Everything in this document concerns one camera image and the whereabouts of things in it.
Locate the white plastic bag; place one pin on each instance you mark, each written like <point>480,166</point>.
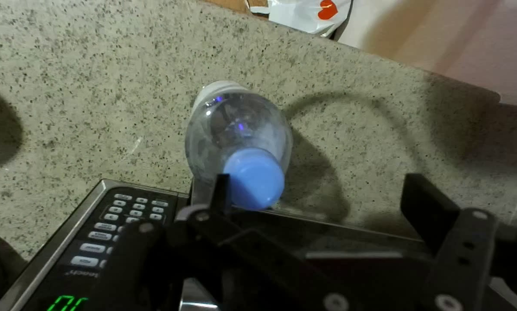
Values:
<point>321,17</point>

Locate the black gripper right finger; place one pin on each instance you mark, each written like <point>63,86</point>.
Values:
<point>471,247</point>

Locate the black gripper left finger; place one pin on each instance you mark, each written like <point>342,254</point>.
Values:
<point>245,270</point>

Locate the clear water bottle blue cap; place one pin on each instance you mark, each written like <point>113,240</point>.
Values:
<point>240,133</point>

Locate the stainless steel microwave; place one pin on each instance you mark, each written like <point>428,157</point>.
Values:
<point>63,273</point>

